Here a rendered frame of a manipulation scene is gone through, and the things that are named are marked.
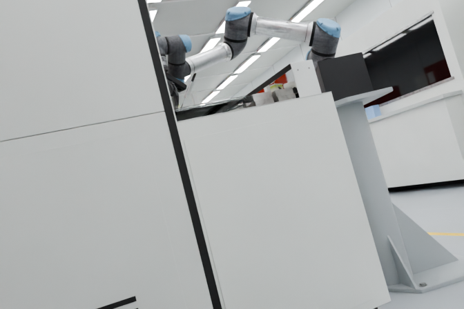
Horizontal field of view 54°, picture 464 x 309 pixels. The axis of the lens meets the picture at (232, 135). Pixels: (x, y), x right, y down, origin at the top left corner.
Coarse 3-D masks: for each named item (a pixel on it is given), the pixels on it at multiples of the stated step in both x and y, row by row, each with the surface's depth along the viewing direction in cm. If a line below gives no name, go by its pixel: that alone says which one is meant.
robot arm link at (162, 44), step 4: (156, 32) 183; (156, 36) 182; (160, 36) 185; (160, 40) 182; (164, 40) 183; (160, 44) 182; (164, 44) 183; (160, 48) 182; (164, 48) 183; (160, 52) 181; (164, 52) 184; (164, 56) 185
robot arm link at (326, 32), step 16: (240, 16) 207; (256, 16) 210; (224, 32) 215; (240, 32) 211; (256, 32) 211; (272, 32) 209; (288, 32) 208; (304, 32) 207; (320, 32) 204; (336, 32) 204; (320, 48) 208; (336, 48) 211
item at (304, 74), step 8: (296, 64) 163; (304, 64) 164; (312, 64) 165; (296, 72) 163; (304, 72) 164; (312, 72) 165; (296, 80) 162; (304, 80) 163; (312, 80) 164; (304, 88) 162; (312, 88) 164; (304, 96) 162
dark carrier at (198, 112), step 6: (234, 102) 175; (198, 108) 168; (204, 108) 171; (210, 108) 174; (228, 108) 185; (180, 114) 171; (186, 114) 175; (192, 114) 178; (198, 114) 182; (204, 114) 186; (180, 120) 184
